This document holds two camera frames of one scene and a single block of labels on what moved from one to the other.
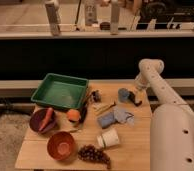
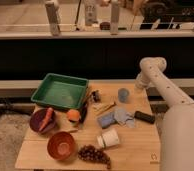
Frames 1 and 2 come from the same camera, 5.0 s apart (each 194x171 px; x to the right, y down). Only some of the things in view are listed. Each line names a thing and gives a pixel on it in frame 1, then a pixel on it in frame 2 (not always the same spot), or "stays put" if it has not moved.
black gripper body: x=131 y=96 to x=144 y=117
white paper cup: x=108 y=139 stays put
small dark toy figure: x=96 y=96 stays put
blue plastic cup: x=123 y=95 stays put
